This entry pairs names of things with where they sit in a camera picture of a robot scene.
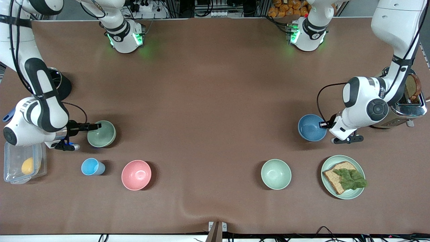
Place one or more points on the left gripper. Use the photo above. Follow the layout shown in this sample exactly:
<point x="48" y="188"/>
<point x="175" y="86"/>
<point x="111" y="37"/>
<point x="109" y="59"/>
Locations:
<point x="330" y="123"/>

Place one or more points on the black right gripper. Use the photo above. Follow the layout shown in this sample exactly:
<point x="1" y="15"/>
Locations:
<point x="73" y="128"/>

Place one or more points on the sage green bowl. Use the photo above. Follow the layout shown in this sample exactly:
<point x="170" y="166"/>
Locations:
<point x="102" y="136"/>

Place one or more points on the blue bowl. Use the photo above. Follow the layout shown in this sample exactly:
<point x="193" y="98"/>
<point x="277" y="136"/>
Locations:
<point x="310" y="129"/>

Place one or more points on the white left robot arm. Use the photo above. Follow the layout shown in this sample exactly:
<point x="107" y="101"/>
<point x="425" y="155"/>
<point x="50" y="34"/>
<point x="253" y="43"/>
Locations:
<point x="364" y="97"/>

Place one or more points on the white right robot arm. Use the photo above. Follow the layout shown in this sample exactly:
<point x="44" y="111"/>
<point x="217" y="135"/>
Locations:
<point x="43" y="111"/>

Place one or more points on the pink bowl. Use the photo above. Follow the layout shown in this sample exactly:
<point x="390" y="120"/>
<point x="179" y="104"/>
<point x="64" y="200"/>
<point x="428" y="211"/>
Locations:
<point x="136" y="174"/>

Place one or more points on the pale mint green bowl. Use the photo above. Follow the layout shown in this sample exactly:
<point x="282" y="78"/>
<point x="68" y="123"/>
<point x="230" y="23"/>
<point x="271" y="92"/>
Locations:
<point x="276" y="174"/>

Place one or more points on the light blue cup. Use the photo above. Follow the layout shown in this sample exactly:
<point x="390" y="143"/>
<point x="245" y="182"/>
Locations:
<point x="90" y="166"/>

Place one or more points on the brown bread slice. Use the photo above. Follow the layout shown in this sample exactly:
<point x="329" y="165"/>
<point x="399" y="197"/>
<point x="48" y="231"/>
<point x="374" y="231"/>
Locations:
<point x="336" y="183"/>

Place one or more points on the green lettuce leaf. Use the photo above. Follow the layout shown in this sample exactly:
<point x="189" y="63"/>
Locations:
<point x="351" y="179"/>

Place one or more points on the glass lid with blue knob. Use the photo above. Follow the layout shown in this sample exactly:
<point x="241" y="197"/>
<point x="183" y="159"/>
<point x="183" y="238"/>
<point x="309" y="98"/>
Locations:
<point x="56" y="75"/>

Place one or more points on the yellow lemon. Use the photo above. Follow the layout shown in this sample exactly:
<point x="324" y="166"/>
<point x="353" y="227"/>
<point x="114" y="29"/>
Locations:
<point x="28" y="166"/>

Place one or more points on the green plate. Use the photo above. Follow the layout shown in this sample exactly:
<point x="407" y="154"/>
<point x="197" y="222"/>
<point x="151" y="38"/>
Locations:
<point x="357" y="193"/>

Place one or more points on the silver toaster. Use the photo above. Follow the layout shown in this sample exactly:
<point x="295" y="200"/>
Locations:
<point x="408" y="114"/>

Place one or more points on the clear plastic food container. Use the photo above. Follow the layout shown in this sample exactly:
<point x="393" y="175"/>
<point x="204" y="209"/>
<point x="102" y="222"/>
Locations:
<point x="15" y="168"/>

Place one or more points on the toast slice in toaster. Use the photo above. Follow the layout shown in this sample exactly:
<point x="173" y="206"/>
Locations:
<point x="413" y="85"/>

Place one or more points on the bag of orange snacks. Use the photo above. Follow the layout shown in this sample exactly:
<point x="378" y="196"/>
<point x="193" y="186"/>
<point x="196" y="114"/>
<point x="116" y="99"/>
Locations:
<point x="289" y="8"/>

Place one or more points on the white power strip with plugs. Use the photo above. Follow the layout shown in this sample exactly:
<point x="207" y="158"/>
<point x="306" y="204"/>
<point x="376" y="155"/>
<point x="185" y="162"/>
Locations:
<point x="144" y="7"/>

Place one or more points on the long white power strip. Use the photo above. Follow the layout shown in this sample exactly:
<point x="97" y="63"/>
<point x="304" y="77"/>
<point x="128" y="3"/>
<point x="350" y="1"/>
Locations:
<point x="218" y="14"/>

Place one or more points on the metal table clamp bracket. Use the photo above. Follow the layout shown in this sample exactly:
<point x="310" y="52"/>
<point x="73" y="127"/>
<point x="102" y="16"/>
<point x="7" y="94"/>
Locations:
<point x="217" y="230"/>

